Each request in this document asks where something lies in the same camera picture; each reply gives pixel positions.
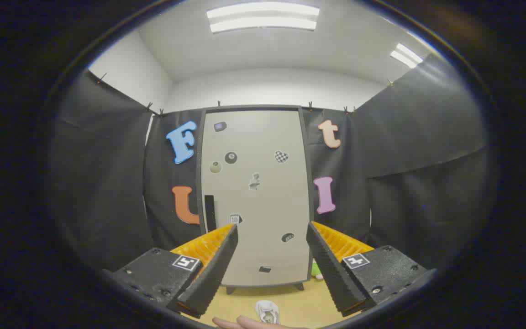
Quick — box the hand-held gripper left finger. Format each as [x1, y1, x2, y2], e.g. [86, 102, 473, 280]
[102, 223, 239, 319]

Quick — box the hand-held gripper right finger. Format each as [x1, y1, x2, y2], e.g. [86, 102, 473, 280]
[306, 221, 437, 318]

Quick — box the black door handle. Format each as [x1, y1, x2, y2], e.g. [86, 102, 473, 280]
[205, 195, 217, 232]

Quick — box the white slipper shoe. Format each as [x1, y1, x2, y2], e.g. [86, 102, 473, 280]
[255, 299, 280, 325]

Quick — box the grey shoe cabinet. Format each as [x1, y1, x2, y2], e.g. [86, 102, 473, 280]
[196, 105, 315, 295]

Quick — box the black backdrop cloth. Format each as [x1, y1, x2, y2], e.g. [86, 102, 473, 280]
[48, 54, 489, 275]

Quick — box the small fluorescent ceiling light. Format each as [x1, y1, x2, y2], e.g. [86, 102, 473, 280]
[390, 42, 424, 69]

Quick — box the long fluorescent ceiling light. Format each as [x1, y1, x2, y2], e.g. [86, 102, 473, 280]
[206, 1, 321, 34]

